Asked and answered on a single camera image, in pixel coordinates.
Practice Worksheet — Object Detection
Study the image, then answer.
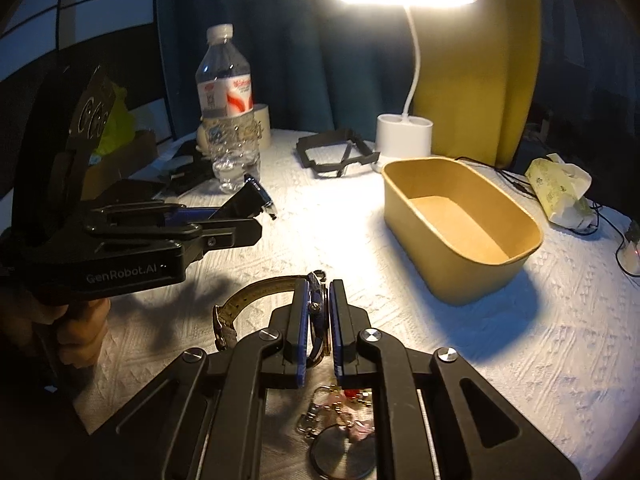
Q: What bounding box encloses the gold strap wristwatch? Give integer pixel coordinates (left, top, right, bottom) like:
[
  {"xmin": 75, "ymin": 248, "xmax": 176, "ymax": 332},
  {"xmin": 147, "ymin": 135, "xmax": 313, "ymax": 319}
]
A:
[{"xmin": 212, "ymin": 270, "xmax": 331, "ymax": 368}]

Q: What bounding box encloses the black strap wristwatch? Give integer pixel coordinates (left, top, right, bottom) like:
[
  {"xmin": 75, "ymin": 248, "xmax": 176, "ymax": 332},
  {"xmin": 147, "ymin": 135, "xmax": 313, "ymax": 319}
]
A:
[{"xmin": 209, "ymin": 174, "xmax": 278, "ymax": 220}]

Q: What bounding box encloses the keychain with round pendant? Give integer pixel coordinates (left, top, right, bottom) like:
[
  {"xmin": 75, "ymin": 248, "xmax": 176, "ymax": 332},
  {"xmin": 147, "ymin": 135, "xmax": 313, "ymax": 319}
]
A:
[{"xmin": 296, "ymin": 384, "xmax": 376, "ymax": 480}]

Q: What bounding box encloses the left hand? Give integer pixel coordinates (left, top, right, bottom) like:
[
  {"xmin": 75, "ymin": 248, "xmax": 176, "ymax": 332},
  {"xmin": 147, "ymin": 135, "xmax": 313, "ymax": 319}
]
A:
[{"xmin": 1, "ymin": 296, "xmax": 111, "ymax": 368}]

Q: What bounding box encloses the clear plastic water bottle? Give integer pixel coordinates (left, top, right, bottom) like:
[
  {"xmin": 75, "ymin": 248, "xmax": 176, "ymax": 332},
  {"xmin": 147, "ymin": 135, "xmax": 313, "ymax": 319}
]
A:
[{"xmin": 195, "ymin": 24, "xmax": 260, "ymax": 194}]

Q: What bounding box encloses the white mug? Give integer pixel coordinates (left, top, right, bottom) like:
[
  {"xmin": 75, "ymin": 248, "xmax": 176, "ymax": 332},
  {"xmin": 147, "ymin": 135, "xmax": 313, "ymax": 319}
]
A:
[{"xmin": 195, "ymin": 103, "xmax": 271, "ymax": 155}]

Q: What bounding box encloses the tan paper tray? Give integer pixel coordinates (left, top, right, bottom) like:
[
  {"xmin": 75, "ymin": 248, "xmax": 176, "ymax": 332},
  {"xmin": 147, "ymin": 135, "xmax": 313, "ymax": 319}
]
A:
[{"xmin": 382, "ymin": 157, "xmax": 544, "ymax": 306}]

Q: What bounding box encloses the tissue pack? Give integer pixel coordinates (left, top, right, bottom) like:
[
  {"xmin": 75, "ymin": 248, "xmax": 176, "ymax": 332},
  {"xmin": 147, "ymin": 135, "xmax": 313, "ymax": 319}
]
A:
[{"xmin": 525, "ymin": 153, "xmax": 596, "ymax": 232}]

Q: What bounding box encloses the yellow chair back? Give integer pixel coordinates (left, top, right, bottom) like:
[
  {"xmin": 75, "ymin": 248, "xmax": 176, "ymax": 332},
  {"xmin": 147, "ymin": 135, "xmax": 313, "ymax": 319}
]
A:
[{"xmin": 412, "ymin": 0, "xmax": 541, "ymax": 168}]

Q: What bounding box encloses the black rectangular frame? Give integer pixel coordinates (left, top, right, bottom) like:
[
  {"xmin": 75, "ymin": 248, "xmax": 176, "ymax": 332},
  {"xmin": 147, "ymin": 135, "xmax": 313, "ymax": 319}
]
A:
[{"xmin": 295, "ymin": 129, "xmax": 380, "ymax": 178}]

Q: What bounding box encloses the black power cable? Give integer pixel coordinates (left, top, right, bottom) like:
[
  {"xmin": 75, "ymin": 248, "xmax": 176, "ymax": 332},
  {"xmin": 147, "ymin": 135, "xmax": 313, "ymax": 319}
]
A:
[{"xmin": 454, "ymin": 155, "xmax": 640, "ymax": 276}]

